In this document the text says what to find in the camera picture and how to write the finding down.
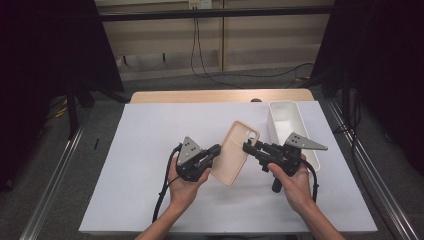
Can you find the white table sheet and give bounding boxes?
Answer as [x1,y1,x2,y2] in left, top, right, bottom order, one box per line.
[78,101,379,234]

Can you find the aluminium floor rail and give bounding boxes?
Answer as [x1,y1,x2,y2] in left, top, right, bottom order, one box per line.
[325,99,420,240]
[19,124,86,240]

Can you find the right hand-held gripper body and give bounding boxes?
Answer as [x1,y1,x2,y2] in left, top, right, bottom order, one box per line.
[262,131,330,194]

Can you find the person's right hand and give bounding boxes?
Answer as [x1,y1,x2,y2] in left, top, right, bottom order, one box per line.
[267,155,317,215]

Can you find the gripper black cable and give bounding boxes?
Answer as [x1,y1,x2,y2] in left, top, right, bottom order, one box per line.
[151,143,183,224]
[299,158,320,204]

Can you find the beige phone case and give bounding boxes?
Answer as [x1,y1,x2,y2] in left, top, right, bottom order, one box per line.
[209,120,261,187]

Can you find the wooden table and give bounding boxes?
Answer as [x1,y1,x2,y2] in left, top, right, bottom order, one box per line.
[129,88,316,105]

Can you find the person's left hand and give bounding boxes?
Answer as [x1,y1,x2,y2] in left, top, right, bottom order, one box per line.
[167,159,212,212]

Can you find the black metal stand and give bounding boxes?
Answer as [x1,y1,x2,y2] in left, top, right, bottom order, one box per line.
[65,79,80,140]

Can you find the dark curtain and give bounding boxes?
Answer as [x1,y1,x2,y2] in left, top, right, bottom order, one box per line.
[311,0,424,176]
[0,0,125,192]

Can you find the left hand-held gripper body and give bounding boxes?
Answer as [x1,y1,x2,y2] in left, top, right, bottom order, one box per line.
[175,135,215,183]

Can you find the yellow floor cable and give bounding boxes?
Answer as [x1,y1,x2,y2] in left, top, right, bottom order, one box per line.
[53,102,69,119]

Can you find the black horizontal bar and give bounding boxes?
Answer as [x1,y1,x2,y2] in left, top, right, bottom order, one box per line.
[99,5,335,23]

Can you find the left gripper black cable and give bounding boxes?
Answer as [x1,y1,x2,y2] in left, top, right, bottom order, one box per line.
[151,143,183,224]

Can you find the white plastic bin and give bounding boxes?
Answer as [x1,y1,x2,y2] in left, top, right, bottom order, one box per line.
[267,100,322,173]

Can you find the white wall socket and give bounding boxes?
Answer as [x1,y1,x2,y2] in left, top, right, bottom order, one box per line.
[188,0,214,10]

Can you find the black wall cables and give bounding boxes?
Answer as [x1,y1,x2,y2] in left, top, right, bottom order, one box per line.
[190,17,315,90]

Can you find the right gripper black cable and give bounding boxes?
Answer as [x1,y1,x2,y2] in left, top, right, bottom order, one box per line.
[299,158,320,204]

